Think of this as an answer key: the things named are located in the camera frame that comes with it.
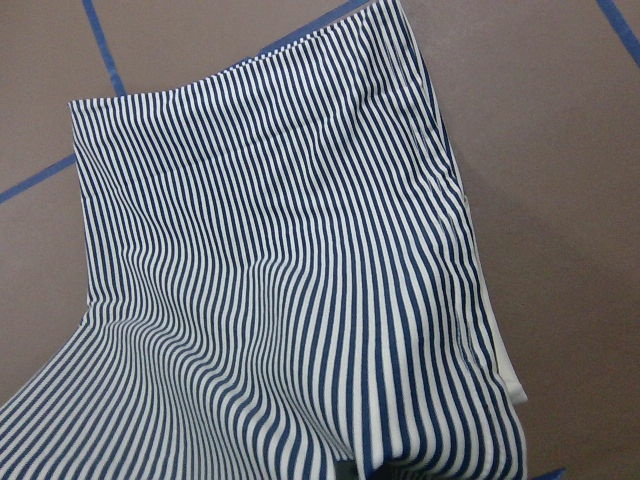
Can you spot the blue tape strip by shirt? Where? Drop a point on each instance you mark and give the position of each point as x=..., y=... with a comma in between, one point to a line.
x=621, y=28

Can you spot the blue white striped polo shirt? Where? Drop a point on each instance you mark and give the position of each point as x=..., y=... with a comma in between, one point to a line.
x=283, y=282

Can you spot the brown paper table cover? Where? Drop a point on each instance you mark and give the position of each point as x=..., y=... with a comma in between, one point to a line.
x=541, y=103

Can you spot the long blue tape strip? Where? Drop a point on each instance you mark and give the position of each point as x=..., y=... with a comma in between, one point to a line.
x=104, y=49

